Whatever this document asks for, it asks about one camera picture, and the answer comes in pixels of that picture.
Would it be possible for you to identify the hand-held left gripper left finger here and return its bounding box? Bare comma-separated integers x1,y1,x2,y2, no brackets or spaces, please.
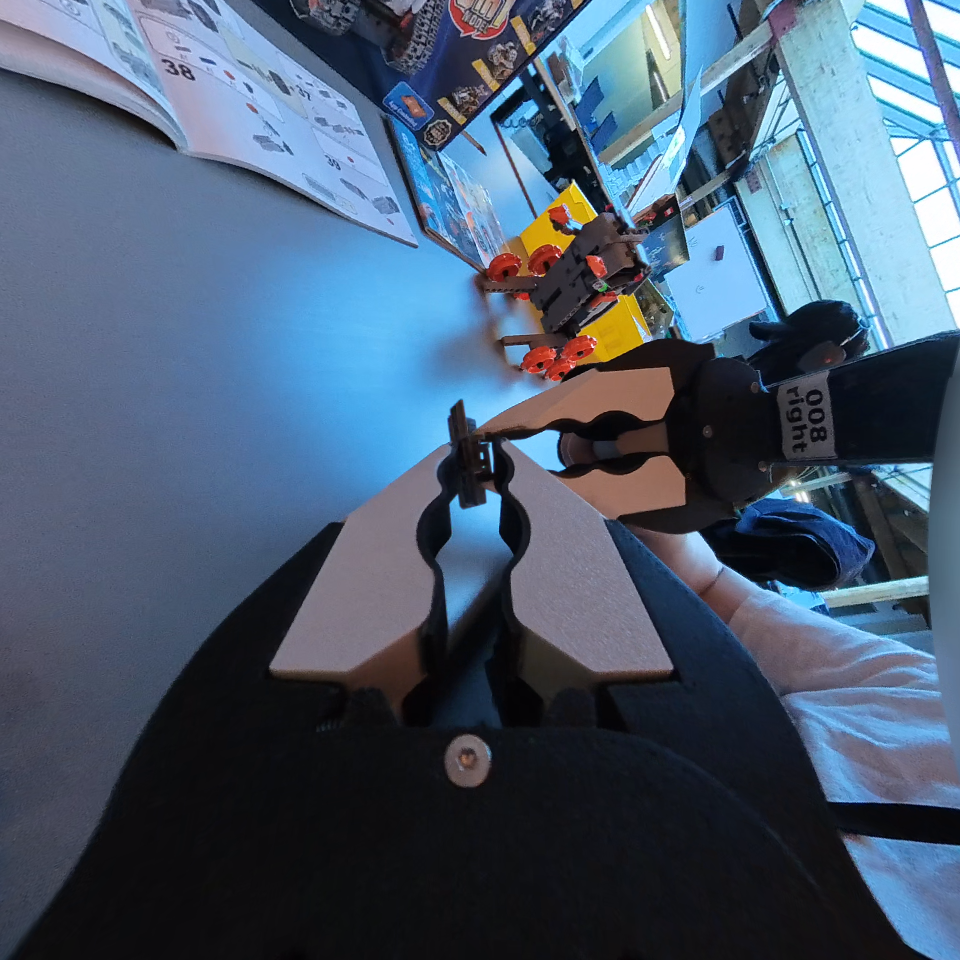
268,442,460,723

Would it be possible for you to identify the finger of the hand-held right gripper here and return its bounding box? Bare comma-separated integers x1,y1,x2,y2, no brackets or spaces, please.
478,365,678,444
558,450,689,524

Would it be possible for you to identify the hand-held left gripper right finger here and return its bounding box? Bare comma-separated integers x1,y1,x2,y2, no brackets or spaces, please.
489,438,676,714

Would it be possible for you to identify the small dark axle brick piece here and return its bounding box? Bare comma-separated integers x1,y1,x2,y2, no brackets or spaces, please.
459,438,498,510

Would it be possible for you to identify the person's right forearm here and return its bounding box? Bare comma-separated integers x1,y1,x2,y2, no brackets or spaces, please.
705,566,939,721

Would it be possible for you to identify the grey desk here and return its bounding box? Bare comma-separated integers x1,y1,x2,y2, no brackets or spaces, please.
0,63,601,954

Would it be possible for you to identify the person's right hand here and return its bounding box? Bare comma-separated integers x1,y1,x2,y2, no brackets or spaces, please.
626,525,726,597

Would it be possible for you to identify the brick vehicle with orange wheels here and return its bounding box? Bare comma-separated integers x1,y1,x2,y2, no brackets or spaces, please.
480,206,655,385

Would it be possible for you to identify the blue denim cloth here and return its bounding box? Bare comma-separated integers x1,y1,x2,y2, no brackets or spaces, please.
701,498,876,591

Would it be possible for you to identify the whiteboard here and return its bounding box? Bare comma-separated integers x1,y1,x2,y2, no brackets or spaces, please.
663,202,775,344

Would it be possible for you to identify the yellow box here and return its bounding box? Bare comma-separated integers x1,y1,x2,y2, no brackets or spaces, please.
517,180,655,366

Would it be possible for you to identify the dark printed toy kit box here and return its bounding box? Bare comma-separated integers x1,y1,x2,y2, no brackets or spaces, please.
247,0,595,273

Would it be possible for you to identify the open instruction booklet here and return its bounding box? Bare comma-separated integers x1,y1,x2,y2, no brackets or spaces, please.
0,0,420,249

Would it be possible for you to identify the black harness strap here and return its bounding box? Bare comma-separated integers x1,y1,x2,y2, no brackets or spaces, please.
828,801,960,849

